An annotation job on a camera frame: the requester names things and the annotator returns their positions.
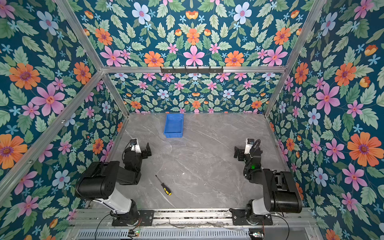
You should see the black yellow screwdriver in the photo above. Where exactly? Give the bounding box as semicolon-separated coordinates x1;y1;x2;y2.
156;175;172;196

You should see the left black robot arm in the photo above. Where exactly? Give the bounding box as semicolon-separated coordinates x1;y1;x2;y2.
76;139;152;226

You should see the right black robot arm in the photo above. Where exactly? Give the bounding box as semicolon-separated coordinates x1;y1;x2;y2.
233;147;303;225

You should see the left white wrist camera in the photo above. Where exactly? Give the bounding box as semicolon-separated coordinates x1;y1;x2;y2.
129;139;142;154

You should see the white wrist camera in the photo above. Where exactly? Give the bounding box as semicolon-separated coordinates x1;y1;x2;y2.
129;139;142;154
245;138;255;155

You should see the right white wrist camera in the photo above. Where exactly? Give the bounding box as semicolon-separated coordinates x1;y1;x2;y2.
245;138;255;155

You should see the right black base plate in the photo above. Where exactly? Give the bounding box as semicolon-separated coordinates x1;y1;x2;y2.
230;209;273;226

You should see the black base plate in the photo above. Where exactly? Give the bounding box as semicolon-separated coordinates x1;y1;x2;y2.
111;210;155;227
230;209;273;226

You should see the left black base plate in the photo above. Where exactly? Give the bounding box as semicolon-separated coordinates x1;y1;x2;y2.
111;210;155;227

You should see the aluminium mounting rail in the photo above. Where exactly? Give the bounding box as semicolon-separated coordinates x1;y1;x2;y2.
69;208;318;229

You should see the white slotted cable duct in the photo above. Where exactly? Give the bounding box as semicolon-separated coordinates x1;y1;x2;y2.
76;229;250;240

